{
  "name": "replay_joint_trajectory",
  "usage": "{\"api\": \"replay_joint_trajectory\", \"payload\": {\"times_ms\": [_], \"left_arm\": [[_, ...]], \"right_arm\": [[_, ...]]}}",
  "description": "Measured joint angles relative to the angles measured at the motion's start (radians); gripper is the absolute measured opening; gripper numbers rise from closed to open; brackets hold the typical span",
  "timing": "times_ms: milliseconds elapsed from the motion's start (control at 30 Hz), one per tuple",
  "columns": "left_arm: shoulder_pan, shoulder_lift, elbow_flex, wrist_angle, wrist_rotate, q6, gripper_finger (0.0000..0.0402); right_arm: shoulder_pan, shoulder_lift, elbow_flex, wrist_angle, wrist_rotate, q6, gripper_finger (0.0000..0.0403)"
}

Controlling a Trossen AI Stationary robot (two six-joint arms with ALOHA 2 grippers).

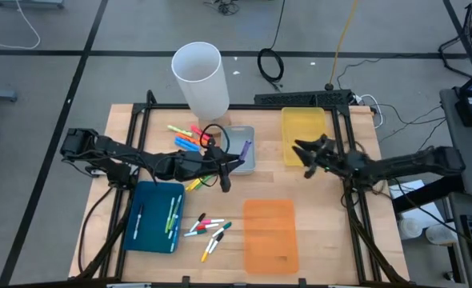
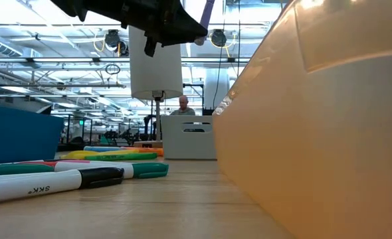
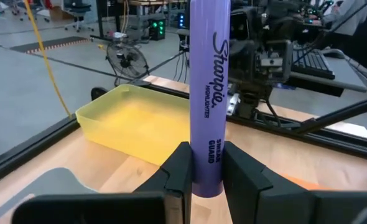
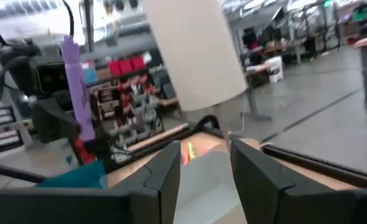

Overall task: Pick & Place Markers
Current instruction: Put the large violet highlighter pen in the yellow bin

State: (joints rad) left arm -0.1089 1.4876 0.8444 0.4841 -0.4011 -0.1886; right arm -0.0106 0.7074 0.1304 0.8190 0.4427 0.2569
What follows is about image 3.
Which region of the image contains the orange translucent tray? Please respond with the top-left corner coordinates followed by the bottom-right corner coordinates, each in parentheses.
top-left (278, 172), bottom-right (335, 192)

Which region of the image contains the black computer tower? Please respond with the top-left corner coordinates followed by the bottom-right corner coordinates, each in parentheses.
top-left (147, 17), bottom-right (167, 41)

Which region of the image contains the yellow translucent tray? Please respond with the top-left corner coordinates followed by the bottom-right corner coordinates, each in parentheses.
top-left (75, 83), bottom-right (191, 166)

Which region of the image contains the black office chair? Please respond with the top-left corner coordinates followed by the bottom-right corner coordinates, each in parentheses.
top-left (63, 0), bottom-right (95, 33)

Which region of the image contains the black floor fan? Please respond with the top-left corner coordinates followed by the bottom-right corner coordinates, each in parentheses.
top-left (105, 42), bottom-right (150, 86)

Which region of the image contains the yellow extension cable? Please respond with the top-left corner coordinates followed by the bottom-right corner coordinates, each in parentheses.
top-left (23, 0), bottom-right (74, 119)

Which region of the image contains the black striped floor mat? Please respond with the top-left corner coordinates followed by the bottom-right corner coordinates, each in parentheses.
top-left (10, 36), bottom-right (90, 54)

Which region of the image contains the black computer keyboard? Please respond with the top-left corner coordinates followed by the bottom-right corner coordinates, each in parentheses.
top-left (290, 49), bottom-right (337, 80)

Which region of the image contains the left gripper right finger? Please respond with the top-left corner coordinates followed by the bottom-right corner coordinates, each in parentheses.
top-left (223, 141), bottom-right (367, 224)

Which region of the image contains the black aluminium frame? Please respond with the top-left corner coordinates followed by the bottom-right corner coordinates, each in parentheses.
top-left (0, 79), bottom-right (367, 189)

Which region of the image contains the grey keyboard desk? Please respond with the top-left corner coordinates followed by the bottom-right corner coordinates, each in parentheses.
top-left (269, 46), bottom-right (367, 94)

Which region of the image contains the purple fat highlighter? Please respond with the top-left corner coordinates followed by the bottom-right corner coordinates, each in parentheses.
top-left (188, 0), bottom-right (231, 198)

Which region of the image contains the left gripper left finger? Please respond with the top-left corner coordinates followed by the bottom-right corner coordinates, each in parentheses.
top-left (11, 141), bottom-right (193, 224)

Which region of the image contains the person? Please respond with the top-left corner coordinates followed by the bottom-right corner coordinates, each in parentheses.
top-left (322, 0), bottom-right (367, 37)

